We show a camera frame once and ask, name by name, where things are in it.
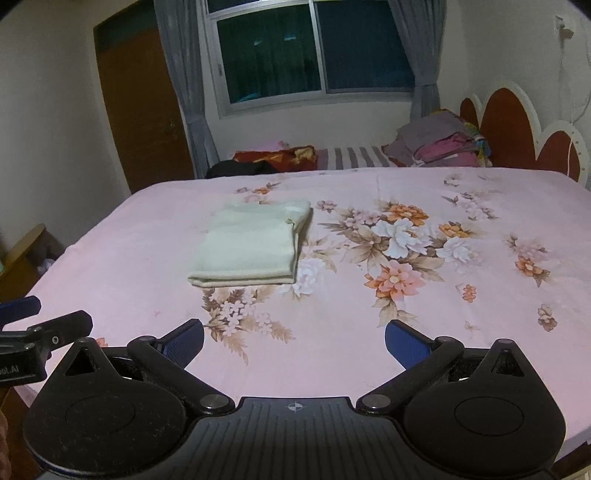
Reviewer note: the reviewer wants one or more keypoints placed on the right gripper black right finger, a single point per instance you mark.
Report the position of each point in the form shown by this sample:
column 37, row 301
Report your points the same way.
column 424, row 360

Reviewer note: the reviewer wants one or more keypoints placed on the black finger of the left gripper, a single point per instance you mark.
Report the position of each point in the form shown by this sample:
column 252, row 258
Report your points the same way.
column 18, row 309
column 59, row 332

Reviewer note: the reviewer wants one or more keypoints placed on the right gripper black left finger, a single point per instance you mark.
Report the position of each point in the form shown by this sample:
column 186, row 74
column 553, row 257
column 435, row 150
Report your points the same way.
column 163, row 362

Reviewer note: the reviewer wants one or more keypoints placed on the cream white small garment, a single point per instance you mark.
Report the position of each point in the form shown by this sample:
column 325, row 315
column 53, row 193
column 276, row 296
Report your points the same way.
column 251, row 244

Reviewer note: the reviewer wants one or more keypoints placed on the pile of folded clothes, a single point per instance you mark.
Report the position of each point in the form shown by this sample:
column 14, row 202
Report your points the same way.
column 442, row 139

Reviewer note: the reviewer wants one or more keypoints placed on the wooden bedside furniture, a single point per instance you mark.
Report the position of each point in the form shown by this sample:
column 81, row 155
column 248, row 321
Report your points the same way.
column 26, row 262

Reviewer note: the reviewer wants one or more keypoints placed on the pink floral bed sheet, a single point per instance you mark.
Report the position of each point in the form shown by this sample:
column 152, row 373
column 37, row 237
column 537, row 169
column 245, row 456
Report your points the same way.
column 476, row 254

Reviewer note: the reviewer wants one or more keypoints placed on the black cloth item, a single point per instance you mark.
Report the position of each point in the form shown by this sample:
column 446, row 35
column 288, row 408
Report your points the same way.
column 232, row 168

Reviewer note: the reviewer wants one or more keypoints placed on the striped grey white pillow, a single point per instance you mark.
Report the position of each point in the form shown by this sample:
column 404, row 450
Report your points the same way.
column 345, row 158

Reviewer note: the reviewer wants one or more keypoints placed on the brown wooden door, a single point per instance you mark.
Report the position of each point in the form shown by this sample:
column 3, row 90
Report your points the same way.
column 140, row 102

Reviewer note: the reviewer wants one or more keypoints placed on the red orange floral blanket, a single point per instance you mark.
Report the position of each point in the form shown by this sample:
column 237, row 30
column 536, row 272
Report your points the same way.
column 297, row 159

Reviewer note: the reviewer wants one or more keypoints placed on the red and white headboard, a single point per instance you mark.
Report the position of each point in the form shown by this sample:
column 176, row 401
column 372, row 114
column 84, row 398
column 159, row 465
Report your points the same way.
column 508, row 120

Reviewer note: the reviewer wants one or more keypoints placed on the aluminium sliding window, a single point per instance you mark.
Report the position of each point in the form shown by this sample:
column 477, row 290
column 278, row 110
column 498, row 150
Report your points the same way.
column 269, row 53

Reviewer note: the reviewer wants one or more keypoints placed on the grey curtain right side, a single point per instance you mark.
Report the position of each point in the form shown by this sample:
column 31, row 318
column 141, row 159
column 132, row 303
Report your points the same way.
column 421, row 26

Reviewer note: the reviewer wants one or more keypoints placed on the grey curtain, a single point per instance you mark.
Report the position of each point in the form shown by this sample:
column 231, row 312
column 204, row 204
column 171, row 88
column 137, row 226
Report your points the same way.
column 421, row 26
column 177, row 24

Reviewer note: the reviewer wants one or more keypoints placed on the grey curtain left side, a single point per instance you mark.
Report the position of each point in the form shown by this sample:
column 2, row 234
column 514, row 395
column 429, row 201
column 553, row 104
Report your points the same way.
column 177, row 24

